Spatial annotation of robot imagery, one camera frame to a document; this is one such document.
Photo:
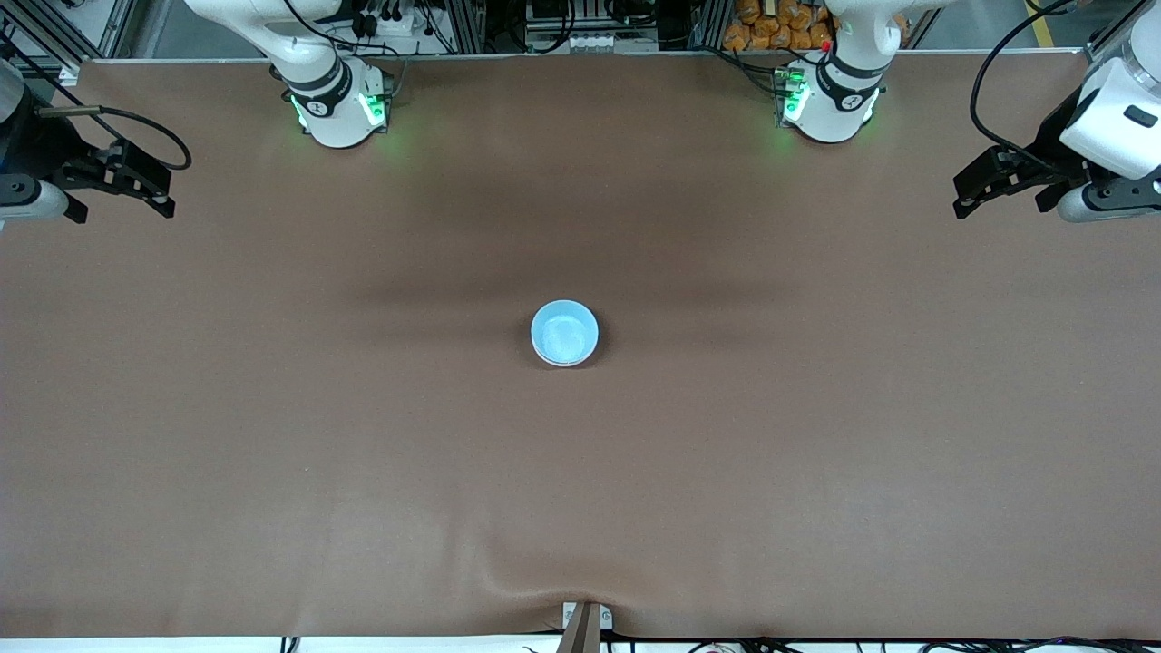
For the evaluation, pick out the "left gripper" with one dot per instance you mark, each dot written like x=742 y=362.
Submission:
x=1045 y=145

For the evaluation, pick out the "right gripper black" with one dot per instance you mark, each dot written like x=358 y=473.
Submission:
x=36 y=145

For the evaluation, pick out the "blue bowl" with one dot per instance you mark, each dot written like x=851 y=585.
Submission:
x=564 y=333

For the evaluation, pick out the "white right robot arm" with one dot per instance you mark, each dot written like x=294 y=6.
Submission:
x=336 y=118

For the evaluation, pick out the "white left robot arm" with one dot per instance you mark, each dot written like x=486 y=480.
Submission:
x=839 y=109

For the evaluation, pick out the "orange snack packets pile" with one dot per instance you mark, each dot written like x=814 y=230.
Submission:
x=771 y=27

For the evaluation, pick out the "white power strip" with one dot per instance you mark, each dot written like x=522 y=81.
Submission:
x=395 y=24

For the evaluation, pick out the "white terminal block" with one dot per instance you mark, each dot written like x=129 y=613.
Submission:
x=608 y=41

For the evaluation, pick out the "brown table cloth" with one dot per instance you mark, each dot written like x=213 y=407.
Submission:
x=580 y=499

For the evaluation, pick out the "aluminium corner frame post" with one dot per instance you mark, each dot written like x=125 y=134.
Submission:
x=113 y=27
x=1108 y=32

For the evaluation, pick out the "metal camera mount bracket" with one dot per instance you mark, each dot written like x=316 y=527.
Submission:
x=585 y=626

